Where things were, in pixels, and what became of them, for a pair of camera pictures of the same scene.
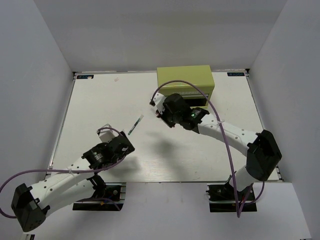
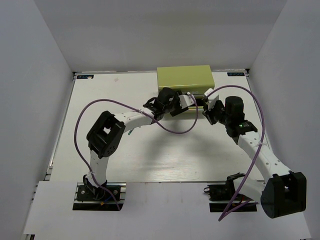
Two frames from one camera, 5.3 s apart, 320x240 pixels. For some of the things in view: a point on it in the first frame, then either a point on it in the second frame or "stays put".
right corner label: [235, 74] stays put
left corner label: [84, 76] stays put
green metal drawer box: [201, 76] stays put
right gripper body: [171, 118] -> [217, 114]
